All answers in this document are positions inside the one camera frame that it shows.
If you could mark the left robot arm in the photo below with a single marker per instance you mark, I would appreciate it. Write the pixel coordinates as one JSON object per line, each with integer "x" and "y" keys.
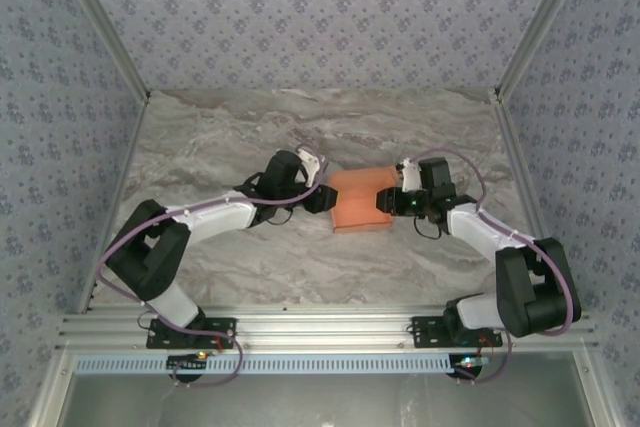
{"x": 210, "y": 217}

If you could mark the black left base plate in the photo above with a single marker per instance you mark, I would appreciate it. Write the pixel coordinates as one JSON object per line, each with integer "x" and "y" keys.
{"x": 165, "y": 339}

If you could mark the orange cloth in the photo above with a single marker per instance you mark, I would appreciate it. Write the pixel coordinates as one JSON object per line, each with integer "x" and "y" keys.
{"x": 355, "y": 207}

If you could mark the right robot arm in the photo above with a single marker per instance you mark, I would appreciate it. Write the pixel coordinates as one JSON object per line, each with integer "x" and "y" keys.
{"x": 475, "y": 227}

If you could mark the black adapter board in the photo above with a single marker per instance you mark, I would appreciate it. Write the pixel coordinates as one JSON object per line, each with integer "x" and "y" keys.
{"x": 467, "y": 366}
{"x": 187, "y": 364}

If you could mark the aluminium frame post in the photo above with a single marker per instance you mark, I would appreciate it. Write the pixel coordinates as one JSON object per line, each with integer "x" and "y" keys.
{"x": 540, "y": 22}
{"x": 110, "y": 32}

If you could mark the metal sheet tray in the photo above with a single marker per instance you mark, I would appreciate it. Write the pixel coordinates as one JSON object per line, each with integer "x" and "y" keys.
{"x": 325, "y": 402}

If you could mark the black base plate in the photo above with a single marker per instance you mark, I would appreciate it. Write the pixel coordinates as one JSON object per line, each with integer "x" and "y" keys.
{"x": 430, "y": 334}
{"x": 165, "y": 339}

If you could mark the aluminium side rail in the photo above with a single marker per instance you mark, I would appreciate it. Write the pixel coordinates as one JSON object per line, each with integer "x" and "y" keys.
{"x": 131, "y": 157}
{"x": 520, "y": 177}

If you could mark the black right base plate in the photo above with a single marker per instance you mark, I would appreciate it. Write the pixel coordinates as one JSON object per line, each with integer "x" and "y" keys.
{"x": 430, "y": 334}

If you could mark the aluminium mounting rail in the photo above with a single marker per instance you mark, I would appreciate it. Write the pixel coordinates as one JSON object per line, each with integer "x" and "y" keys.
{"x": 325, "y": 329}

